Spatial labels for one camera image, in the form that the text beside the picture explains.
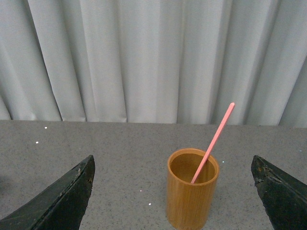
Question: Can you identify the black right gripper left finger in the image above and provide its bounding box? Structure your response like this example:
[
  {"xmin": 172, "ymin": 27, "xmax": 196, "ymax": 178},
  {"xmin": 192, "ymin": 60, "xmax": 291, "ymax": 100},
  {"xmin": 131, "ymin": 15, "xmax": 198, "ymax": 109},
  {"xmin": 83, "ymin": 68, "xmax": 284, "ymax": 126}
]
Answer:
[{"xmin": 0, "ymin": 155, "xmax": 95, "ymax": 230}]

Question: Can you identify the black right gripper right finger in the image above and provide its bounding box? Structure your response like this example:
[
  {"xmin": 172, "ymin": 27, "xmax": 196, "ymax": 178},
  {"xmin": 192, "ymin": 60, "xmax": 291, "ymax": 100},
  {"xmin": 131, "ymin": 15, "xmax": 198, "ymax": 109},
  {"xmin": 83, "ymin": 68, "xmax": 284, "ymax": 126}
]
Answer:
[{"xmin": 251, "ymin": 155, "xmax": 307, "ymax": 230}]

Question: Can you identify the bamboo chopstick holder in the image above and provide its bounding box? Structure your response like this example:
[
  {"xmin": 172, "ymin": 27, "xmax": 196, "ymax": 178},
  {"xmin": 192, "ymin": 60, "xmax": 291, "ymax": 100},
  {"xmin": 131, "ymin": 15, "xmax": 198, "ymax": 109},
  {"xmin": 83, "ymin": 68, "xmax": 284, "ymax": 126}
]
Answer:
[{"xmin": 166, "ymin": 148, "xmax": 220, "ymax": 230}]

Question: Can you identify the white curtain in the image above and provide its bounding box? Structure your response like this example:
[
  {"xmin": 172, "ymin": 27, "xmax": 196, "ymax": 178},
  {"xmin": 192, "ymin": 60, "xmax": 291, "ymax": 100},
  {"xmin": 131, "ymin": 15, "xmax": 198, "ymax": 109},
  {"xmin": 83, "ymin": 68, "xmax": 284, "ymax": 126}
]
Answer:
[{"xmin": 0, "ymin": 0, "xmax": 307, "ymax": 127}]

